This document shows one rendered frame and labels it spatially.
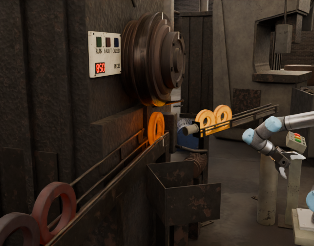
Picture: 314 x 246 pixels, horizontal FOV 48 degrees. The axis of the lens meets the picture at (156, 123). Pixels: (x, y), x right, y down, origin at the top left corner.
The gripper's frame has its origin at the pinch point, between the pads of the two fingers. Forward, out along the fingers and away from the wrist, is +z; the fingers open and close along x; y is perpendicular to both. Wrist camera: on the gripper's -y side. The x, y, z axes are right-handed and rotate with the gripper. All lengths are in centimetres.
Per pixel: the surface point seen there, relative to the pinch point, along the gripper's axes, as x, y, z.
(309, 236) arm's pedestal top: 18.0, -30.0, 8.0
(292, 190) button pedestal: 19, 33, 34
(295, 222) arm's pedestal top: 20.4, -16.3, 8.9
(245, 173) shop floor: 54, 129, 60
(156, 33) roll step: -14, 6, -102
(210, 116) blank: 12, 52, -36
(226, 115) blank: 7, 60, -24
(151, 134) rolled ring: 28, 4, -75
